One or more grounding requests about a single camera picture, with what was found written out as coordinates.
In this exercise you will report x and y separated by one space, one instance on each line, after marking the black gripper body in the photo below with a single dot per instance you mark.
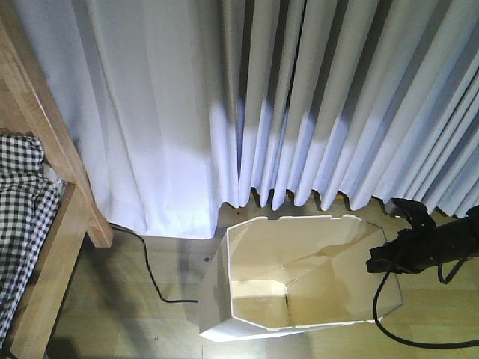
397 256

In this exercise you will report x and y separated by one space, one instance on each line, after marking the black white checkered bedding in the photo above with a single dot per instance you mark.
29 202

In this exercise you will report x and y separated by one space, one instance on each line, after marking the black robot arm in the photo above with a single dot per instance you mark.
425 244

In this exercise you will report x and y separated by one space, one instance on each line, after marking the light blue curtain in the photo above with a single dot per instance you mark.
179 107

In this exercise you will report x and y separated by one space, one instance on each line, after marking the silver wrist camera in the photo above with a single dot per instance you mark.
394 207

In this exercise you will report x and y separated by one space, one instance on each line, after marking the white octagonal trash bin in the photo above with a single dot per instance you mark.
272 278

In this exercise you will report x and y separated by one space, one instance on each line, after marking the wooden bed frame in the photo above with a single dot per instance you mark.
28 109

